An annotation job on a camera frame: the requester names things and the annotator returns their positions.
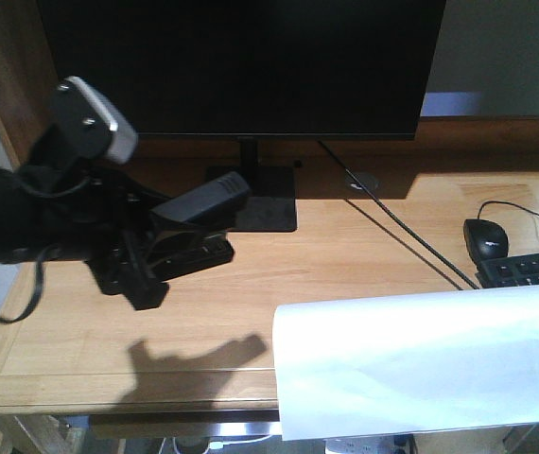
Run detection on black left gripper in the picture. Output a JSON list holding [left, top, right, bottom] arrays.
[[27, 164, 170, 310]]

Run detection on black stapler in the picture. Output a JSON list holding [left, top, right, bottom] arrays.
[[147, 171, 251, 281]]

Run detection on white paper sheets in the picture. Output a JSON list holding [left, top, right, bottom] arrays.
[[272, 286, 539, 440]]

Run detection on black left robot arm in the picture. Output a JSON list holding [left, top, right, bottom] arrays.
[[0, 167, 168, 310]]

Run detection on black computer monitor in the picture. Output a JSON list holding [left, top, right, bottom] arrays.
[[37, 1, 445, 232]]

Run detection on white power strip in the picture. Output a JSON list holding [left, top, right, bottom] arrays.
[[324, 435, 412, 454]]

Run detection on black computer mouse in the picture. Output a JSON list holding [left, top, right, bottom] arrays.
[[462, 218, 509, 264]]

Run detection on black keyboard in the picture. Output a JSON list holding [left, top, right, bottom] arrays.
[[477, 253, 539, 288]]

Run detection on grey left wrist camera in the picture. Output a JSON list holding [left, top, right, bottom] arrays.
[[50, 76, 138, 165]]

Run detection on black monitor cable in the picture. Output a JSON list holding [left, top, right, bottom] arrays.
[[316, 139, 481, 290]]

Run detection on grey desk cable grommet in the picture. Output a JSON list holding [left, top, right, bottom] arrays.
[[345, 172, 379, 192]]

